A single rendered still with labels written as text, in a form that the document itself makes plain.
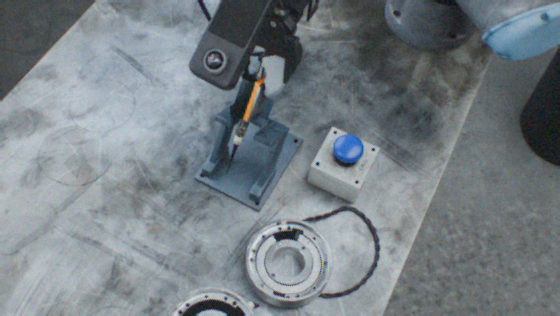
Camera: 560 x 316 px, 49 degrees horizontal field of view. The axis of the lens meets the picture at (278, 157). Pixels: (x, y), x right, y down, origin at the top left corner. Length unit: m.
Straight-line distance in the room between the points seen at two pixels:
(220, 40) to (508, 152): 1.48
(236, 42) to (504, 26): 0.37
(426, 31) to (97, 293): 0.61
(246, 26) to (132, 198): 0.34
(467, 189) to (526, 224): 0.19
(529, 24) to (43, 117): 0.65
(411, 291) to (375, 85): 0.84
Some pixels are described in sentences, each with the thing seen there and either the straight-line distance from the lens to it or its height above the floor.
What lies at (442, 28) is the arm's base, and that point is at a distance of 0.98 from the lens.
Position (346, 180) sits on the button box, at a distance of 0.79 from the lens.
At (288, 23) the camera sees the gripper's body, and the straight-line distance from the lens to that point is 0.61.
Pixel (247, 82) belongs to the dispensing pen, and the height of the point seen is 0.98.
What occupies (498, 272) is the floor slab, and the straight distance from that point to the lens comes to 1.77.
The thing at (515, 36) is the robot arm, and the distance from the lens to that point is 0.81.
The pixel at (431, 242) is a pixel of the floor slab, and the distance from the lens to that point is 1.74.
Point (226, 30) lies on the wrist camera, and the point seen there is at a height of 1.10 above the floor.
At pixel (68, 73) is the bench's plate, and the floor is 0.80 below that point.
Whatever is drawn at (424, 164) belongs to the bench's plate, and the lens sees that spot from 0.88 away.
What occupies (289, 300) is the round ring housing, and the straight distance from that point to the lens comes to 0.72.
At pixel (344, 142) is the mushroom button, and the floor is 0.87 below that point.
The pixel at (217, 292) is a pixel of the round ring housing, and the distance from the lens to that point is 0.73.
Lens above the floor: 1.53
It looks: 59 degrees down
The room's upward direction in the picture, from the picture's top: 7 degrees clockwise
